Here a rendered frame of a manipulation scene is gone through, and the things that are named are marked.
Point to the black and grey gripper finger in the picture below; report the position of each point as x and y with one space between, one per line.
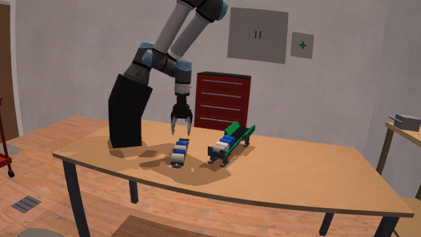
189 121
172 123

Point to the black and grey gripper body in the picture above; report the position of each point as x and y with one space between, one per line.
181 109

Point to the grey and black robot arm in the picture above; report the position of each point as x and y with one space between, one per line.
169 59

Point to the black flat bar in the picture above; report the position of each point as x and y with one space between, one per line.
216 154

